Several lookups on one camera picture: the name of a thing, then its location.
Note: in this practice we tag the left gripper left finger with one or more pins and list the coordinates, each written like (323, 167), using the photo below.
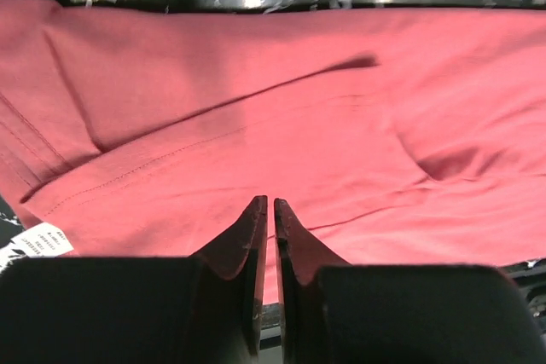
(203, 308)

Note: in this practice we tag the dusty red t-shirt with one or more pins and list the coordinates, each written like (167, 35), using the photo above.
(396, 135)

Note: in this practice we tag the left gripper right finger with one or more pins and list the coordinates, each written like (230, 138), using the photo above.
(336, 312)

